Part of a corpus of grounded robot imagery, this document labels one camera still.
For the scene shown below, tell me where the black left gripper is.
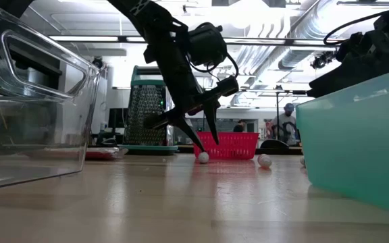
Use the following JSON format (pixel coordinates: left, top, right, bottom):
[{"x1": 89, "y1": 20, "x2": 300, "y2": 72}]
[{"x1": 142, "y1": 36, "x2": 240, "y2": 153}]

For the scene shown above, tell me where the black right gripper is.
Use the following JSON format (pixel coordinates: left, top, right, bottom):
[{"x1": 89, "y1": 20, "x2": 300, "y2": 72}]
[{"x1": 307, "y1": 30, "x2": 389, "y2": 99}]

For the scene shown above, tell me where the small white tube brown cap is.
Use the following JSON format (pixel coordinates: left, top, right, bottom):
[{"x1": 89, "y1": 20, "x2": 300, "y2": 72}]
[{"x1": 197, "y1": 151, "x2": 211, "y2": 165}]

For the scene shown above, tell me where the white ball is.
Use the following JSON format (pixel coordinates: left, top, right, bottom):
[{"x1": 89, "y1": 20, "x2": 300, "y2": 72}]
[{"x1": 257, "y1": 153, "x2": 274, "y2": 169}]

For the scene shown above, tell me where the red snack packet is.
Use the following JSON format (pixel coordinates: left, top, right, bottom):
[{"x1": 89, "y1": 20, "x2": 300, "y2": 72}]
[{"x1": 85, "y1": 146, "x2": 128, "y2": 161}]

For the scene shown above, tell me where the black ceiling spotlight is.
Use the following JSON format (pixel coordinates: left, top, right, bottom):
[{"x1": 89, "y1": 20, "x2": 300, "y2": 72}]
[{"x1": 310, "y1": 50, "x2": 337, "y2": 70}]

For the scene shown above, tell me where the person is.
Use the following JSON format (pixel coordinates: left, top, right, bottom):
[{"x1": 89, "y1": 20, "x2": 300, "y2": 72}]
[
  {"x1": 266, "y1": 103, "x2": 300, "y2": 146},
  {"x1": 232, "y1": 119, "x2": 248, "y2": 133}
]

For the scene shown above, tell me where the red plastic mesh basket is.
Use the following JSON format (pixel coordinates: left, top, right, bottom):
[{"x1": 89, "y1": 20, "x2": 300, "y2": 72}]
[{"x1": 193, "y1": 131, "x2": 260, "y2": 161}]

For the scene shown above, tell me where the teal metal box grater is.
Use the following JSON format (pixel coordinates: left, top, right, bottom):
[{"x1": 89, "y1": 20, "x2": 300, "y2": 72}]
[{"x1": 119, "y1": 65, "x2": 179, "y2": 156}]

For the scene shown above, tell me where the teal plastic bin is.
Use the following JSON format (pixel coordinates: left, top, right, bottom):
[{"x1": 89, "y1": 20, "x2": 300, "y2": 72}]
[{"x1": 295, "y1": 65, "x2": 389, "y2": 217}]

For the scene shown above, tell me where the black chair back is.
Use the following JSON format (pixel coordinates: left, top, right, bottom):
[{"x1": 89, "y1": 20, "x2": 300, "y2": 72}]
[{"x1": 260, "y1": 138, "x2": 290, "y2": 150}]

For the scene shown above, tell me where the black computer monitor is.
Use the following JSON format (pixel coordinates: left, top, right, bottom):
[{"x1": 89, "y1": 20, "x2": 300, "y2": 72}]
[{"x1": 108, "y1": 107, "x2": 130, "y2": 130}]

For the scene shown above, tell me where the overhead light bar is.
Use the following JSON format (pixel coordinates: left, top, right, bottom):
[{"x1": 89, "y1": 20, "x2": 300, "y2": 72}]
[{"x1": 49, "y1": 34, "x2": 347, "y2": 48}]

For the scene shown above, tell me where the clear plastic bin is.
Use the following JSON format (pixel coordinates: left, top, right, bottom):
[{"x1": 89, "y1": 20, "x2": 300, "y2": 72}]
[{"x1": 0, "y1": 0, "x2": 101, "y2": 192}]

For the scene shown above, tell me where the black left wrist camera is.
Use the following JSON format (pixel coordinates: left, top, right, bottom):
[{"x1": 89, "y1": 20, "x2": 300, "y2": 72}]
[{"x1": 186, "y1": 22, "x2": 229, "y2": 68}]

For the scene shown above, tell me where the black aluminium table frame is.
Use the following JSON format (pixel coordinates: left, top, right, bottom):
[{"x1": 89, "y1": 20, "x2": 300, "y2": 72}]
[{"x1": 86, "y1": 144, "x2": 303, "y2": 156}]

